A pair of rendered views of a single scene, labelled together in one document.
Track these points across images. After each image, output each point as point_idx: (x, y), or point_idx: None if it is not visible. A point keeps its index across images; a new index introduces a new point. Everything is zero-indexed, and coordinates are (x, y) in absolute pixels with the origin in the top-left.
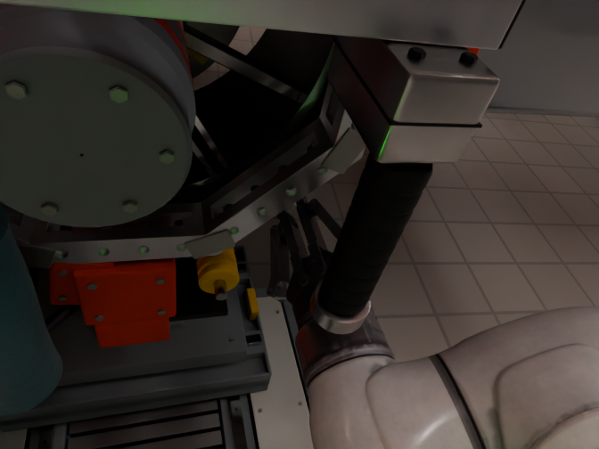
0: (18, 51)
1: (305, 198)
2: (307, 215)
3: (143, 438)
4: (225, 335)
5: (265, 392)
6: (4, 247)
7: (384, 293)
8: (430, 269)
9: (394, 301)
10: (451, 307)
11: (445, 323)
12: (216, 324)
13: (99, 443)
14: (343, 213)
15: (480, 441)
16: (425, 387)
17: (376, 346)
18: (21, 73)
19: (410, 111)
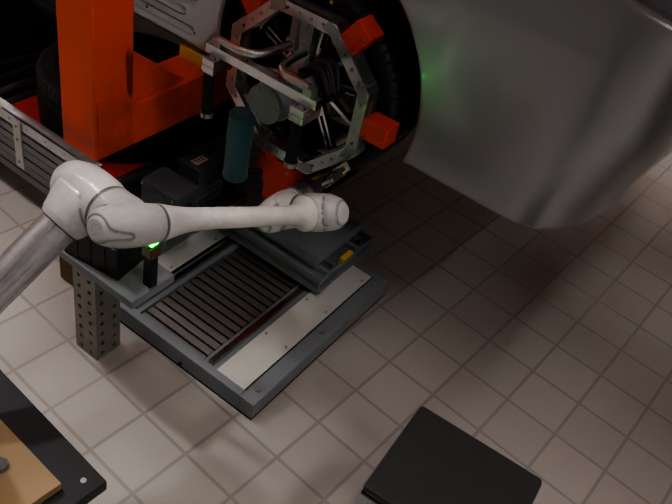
0: (261, 84)
1: (342, 170)
2: (333, 171)
3: (256, 272)
4: (315, 248)
5: (316, 297)
6: (249, 124)
7: (444, 334)
8: (497, 351)
9: (444, 341)
10: (479, 373)
11: (462, 373)
12: (316, 242)
13: (241, 260)
14: (479, 287)
15: (291, 203)
16: (294, 193)
17: (300, 191)
18: (260, 87)
19: (291, 111)
